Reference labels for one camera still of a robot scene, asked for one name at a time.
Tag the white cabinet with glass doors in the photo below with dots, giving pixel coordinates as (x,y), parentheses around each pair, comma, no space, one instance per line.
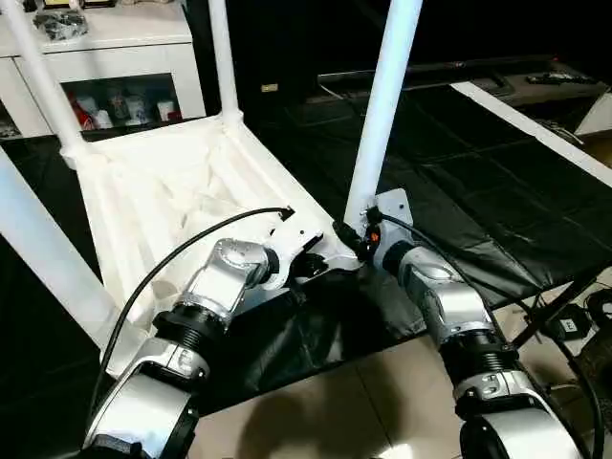
(124,48)

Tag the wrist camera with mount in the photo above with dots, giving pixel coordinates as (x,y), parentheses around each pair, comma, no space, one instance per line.
(296,239)
(392,212)

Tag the black work mat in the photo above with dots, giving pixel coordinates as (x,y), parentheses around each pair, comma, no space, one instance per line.
(459,191)

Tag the black metal frame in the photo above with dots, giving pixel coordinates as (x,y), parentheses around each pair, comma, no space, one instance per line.
(564,301)

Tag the small gold label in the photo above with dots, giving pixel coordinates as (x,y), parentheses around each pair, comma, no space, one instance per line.
(270,88)

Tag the red bottle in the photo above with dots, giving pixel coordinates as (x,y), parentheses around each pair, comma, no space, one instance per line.
(82,115)

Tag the white plastic table top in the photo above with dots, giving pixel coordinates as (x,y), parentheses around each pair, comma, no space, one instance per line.
(172,191)

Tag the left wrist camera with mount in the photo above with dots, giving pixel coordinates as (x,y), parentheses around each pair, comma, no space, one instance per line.
(296,239)

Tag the white board strip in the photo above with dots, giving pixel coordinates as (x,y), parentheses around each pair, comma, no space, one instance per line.
(545,134)

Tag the black flat bar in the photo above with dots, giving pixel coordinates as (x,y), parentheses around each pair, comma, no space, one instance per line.
(430,72)

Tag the white plastic table leg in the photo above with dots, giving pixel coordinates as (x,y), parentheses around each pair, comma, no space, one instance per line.
(43,86)
(223,57)
(48,249)
(384,105)

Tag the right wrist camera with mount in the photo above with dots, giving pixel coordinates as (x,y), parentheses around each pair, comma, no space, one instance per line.
(392,212)

